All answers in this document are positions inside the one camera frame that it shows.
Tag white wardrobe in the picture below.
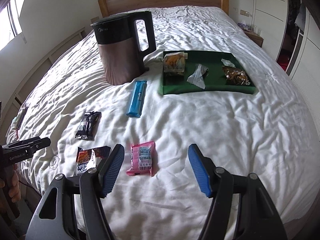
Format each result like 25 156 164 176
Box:
252 0 320 105

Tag white and brown cake packet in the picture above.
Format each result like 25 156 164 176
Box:
72 146 111 177

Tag window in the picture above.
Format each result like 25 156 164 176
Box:
0 0 28 53

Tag green tray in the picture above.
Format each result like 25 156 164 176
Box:
159 50 258 96

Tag copper and black electric kettle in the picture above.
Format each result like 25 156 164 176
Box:
90 11 157 86

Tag blue snack bar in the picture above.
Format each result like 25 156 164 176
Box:
126 80 147 118

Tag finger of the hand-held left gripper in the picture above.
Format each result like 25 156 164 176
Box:
15 137 52 156
1 137 42 147

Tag brown patterned snack packet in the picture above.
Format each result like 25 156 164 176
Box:
222 66 252 87

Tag dark flat device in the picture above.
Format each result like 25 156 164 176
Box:
14 106 30 128

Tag clear bag of orange snacks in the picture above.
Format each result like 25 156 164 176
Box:
162 52 187 77

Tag hanging clothes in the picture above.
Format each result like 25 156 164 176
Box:
287 0 307 38

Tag wooden nightstand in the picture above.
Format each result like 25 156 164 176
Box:
244 29 264 48

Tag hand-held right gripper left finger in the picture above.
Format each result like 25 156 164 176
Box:
25 144 125 240

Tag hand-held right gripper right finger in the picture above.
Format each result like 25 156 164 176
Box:
188 144 293 240

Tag silver snack packet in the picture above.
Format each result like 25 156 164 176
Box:
187 64 209 89

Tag black snack packet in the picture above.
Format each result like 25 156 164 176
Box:
75 111 102 140

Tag white bed blanket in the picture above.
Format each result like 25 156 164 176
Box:
5 5 315 240

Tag person's left hand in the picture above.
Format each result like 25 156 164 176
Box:
0 171 22 207

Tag pink snack packet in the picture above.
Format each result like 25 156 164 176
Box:
126 141 156 177

